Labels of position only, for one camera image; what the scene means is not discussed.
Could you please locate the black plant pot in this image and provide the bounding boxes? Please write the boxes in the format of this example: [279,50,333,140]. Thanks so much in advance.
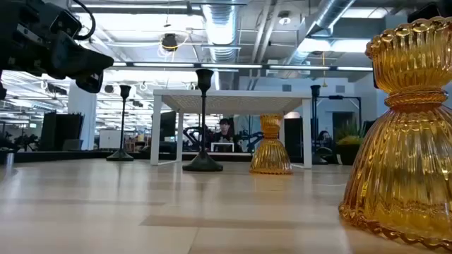
[335,143,362,166]

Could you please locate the small white stand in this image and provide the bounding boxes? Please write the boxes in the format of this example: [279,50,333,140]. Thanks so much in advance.
[210,142,235,153]

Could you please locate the black metal candlestick holder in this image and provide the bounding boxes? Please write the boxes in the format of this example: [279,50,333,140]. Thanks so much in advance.
[105,84,135,162]
[309,84,329,166]
[182,68,224,173]

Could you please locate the long ceiling light strip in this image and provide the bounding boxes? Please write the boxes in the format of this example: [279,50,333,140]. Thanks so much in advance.
[112,61,374,71]

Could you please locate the amber glass candle holder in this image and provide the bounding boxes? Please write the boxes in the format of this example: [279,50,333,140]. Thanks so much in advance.
[338,16,452,252]
[249,113,294,176]

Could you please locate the black monitor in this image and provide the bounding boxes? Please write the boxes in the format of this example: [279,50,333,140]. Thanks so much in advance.
[158,111,177,143]

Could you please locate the person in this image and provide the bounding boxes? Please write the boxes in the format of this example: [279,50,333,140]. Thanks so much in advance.
[211,118,237,152]
[316,130,333,149]

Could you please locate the black partition panels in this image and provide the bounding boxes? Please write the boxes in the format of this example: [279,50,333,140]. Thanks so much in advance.
[40,111,85,152]

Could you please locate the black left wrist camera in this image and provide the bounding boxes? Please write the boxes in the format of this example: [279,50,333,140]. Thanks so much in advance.
[49,9,83,40]

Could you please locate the white perforated riser table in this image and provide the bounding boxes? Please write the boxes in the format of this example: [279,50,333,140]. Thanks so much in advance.
[150,89,314,169]

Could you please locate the green succulent plant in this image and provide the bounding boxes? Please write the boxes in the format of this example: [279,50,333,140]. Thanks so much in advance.
[334,121,367,146]

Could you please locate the black aluminium table frame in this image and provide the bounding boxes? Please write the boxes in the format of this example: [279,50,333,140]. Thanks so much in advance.
[13,150,254,164]

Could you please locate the ceiling cable reel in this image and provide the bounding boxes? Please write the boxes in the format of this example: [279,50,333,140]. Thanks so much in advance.
[160,32,179,52]

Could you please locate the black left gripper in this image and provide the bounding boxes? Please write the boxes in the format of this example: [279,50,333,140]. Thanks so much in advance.
[0,0,114,95]

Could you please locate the white cabinet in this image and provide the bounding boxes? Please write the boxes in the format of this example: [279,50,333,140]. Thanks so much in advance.
[98,129,124,150]

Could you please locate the white building pillar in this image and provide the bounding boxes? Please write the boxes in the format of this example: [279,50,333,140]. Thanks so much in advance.
[67,79,98,152]

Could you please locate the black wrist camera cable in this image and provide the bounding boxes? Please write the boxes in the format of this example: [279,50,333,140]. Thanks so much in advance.
[71,0,97,42]

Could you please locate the black gantry frame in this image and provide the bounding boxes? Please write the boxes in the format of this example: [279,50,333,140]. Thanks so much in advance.
[310,94,363,142]

